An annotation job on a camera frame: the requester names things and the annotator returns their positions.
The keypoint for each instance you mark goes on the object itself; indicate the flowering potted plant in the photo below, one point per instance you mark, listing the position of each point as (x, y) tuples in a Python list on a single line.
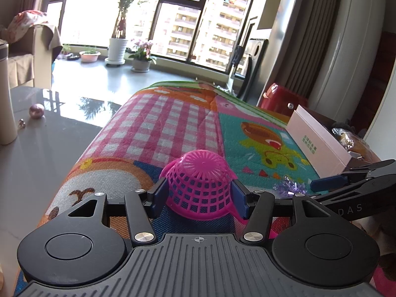
[(140, 65)]

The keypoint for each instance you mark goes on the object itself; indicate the packaged bread loaf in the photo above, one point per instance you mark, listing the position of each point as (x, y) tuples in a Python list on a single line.
[(351, 139)]

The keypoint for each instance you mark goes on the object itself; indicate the shiny pink ball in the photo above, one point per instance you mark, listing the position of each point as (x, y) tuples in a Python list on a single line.
[(36, 111)]

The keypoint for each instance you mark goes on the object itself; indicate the floral pink cushion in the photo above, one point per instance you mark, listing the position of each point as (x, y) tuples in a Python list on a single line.
[(26, 24)]

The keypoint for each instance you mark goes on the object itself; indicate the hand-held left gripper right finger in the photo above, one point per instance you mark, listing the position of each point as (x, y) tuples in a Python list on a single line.
[(238, 199)]

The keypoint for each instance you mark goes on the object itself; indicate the white standing air conditioner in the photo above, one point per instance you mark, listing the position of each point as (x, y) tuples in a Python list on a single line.
[(340, 52)]

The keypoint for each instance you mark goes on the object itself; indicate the beige thermos flask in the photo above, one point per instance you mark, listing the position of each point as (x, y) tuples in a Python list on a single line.
[(6, 99)]

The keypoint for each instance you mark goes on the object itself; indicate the brown fuzzy cloth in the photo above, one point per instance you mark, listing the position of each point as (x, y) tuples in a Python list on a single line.
[(385, 253)]

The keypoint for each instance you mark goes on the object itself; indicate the pink plastic mesh basket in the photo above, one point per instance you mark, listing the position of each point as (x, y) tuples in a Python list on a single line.
[(201, 176)]

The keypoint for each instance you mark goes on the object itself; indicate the colourful cartoon play mat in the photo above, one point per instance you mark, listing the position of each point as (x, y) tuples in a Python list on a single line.
[(154, 123)]

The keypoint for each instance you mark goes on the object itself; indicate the small metal trinket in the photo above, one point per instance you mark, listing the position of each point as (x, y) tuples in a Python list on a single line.
[(22, 124)]

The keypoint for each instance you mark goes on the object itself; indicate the small pink planter bowl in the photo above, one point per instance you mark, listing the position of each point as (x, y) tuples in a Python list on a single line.
[(89, 57)]

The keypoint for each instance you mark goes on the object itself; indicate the purple crinkled wrapper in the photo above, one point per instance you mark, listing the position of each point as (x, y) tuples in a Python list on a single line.
[(289, 187)]

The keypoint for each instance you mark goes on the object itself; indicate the red bag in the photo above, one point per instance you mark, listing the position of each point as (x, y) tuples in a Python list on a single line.
[(278, 99)]

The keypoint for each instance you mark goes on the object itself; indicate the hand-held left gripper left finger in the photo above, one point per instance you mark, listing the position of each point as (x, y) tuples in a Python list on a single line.
[(161, 198)]

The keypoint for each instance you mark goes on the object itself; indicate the tall plant in white pot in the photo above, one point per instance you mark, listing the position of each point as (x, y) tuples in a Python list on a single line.
[(117, 49)]

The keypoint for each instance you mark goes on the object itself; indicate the pink cardboard box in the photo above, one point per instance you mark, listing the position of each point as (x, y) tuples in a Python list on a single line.
[(318, 142)]

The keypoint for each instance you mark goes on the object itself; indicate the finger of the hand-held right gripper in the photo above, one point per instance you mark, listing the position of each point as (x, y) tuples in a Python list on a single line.
[(328, 183), (362, 188)]

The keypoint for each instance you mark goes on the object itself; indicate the beige armchair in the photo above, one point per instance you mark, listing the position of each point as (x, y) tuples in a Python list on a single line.
[(27, 62)]

